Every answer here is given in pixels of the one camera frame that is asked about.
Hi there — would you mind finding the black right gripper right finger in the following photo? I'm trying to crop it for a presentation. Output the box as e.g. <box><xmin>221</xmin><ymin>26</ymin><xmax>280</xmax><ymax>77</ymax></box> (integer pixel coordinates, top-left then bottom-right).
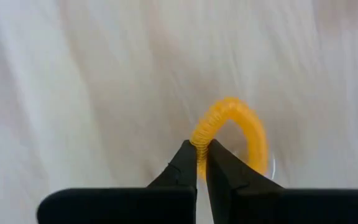
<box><xmin>206</xmin><ymin>138</ymin><xmax>358</xmax><ymax>224</ymax></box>

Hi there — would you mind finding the clear plastic bin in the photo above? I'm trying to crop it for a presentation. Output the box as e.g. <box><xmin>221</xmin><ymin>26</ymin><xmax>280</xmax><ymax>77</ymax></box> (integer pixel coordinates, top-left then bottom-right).
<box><xmin>0</xmin><ymin>0</ymin><xmax>358</xmax><ymax>224</ymax></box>

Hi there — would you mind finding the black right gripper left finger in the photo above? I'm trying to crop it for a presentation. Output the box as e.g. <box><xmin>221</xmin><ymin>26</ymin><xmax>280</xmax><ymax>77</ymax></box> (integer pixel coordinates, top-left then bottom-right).
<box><xmin>37</xmin><ymin>139</ymin><xmax>198</xmax><ymax>224</ymax></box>

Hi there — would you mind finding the orange spring keychain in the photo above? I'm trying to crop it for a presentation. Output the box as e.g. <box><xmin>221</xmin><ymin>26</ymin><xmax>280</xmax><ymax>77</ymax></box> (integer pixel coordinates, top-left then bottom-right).
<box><xmin>189</xmin><ymin>96</ymin><xmax>276</xmax><ymax>182</ymax></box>

